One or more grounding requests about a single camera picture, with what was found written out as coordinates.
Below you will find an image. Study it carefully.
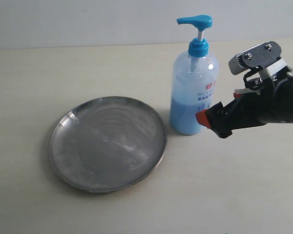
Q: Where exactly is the round steel plate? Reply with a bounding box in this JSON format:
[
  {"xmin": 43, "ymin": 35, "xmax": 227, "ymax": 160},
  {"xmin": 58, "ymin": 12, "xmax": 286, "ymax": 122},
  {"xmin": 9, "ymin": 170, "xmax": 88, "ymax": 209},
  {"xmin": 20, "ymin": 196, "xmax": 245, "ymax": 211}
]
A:
[{"xmin": 49, "ymin": 96, "xmax": 167, "ymax": 194}]

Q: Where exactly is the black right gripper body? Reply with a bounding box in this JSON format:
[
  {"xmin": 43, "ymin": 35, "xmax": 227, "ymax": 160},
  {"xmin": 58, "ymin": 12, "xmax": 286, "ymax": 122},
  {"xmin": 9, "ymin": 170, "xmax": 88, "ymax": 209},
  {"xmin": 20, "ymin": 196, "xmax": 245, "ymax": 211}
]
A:
[{"xmin": 206, "ymin": 80, "xmax": 293, "ymax": 138}]

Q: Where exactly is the blue pump lotion bottle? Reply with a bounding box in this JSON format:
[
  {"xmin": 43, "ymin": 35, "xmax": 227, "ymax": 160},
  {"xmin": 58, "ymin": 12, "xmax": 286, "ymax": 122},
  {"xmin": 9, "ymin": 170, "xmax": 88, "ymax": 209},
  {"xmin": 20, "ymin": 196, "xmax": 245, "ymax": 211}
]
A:
[{"xmin": 169, "ymin": 15, "xmax": 219, "ymax": 135}]

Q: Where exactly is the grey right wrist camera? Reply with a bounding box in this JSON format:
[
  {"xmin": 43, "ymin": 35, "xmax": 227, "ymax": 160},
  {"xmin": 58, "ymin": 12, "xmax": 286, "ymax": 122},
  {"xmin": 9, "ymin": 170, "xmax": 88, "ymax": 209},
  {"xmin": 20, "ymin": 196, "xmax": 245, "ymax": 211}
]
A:
[{"xmin": 229, "ymin": 41, "xmax": 287, "ymax": 79}]

